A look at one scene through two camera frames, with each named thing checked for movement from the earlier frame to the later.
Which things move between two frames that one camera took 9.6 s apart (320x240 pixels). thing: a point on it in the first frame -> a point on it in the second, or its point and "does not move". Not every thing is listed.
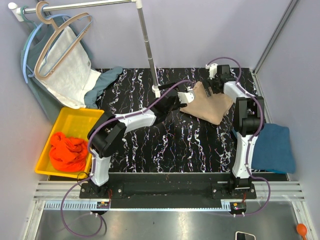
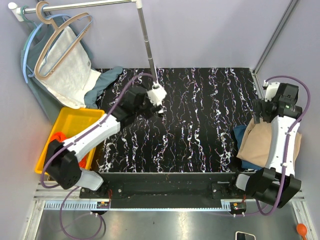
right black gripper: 207,83 -> 259,104
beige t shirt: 212,109 -> 254,145
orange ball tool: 301,229 does not move
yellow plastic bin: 76,123 does not move
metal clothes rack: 17,13 does not move
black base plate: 168,190 does not move
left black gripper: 178,104 -> 151,110
